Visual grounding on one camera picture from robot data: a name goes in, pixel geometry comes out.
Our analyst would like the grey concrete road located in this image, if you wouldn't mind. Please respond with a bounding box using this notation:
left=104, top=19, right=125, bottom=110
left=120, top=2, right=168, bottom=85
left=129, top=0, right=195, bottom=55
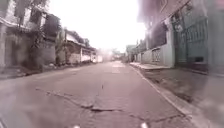
left=0, top=60, right=202, bottom=128

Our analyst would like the building with green gate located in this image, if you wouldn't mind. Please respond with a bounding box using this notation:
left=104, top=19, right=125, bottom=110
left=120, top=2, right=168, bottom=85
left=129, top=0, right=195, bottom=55
left=137, top=0, right=224, bottom=74

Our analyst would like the dirt verge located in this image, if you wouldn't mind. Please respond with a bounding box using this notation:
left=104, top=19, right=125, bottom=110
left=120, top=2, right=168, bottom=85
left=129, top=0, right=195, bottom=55
left=0, top=62, right=86, bottom=81

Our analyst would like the grey building with trees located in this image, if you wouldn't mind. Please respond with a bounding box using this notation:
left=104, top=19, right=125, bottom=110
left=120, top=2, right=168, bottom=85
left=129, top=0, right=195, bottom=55
left=0, top=0, right=63, bottom=70

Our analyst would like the raised concrete pavement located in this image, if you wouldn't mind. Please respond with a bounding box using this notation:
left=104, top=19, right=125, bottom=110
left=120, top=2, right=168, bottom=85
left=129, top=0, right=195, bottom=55
left=129, top=61, right=224, bottom=128

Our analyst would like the low building with white wall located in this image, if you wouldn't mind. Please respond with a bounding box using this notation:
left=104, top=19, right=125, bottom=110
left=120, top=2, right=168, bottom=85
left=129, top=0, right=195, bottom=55
left=61, top=29, right=98, bottom=65

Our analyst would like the row of buildings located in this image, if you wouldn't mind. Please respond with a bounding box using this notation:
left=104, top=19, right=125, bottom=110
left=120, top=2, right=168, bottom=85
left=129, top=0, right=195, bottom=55
left=125, top=39, right=148, bottom=64

